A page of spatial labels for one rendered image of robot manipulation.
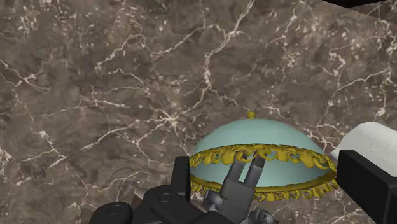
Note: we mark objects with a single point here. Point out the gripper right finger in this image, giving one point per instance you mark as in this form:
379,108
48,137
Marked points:
366,183

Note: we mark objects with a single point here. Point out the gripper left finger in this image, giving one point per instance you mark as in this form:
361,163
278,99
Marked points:
180,176

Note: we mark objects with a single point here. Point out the white paper towel roll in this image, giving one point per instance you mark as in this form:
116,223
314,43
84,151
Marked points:
372,141

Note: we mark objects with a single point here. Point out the teal dome lamp gold trim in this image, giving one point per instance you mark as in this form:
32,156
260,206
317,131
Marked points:
254,133

